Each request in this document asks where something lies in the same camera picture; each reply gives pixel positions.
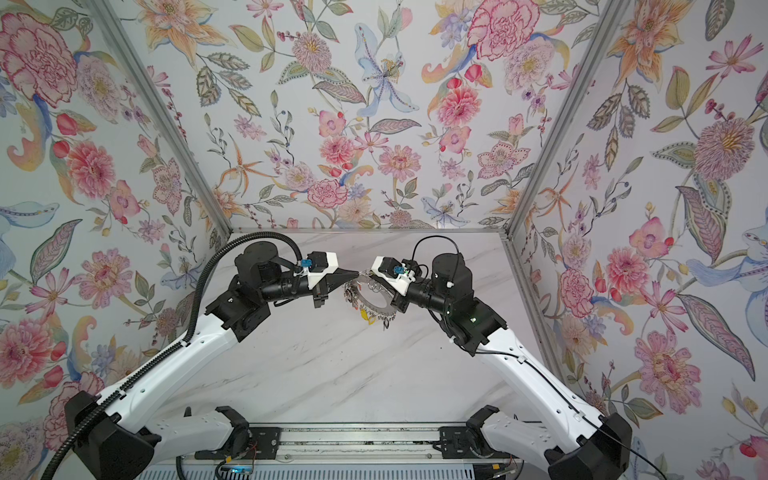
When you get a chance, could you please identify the round steel key organizer disc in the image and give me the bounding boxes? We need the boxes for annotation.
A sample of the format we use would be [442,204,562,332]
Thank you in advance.
[344,271,398,331]

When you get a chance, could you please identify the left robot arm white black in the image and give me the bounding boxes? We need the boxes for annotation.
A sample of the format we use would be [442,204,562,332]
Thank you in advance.
[43,233,358,479]

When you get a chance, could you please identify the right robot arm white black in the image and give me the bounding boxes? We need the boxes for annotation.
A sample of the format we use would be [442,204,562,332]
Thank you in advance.
[371,253,632,479]

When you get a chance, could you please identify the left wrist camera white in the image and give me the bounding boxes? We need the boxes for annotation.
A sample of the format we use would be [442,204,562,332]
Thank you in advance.
[300,251,339,290]

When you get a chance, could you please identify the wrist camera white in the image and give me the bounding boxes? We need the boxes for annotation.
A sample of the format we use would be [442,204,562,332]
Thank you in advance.
[370,256,417,297]
[300,251,339,290]

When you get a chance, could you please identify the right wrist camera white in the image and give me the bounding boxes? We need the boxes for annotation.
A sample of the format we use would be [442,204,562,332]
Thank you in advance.
[370,256,417,297]

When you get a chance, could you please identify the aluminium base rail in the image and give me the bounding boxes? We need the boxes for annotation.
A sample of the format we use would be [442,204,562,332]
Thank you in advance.
[230,422,515,466]

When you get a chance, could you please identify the black corrugated cable conduit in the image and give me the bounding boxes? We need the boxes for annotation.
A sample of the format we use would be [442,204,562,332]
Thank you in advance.
[38,230,304,480]

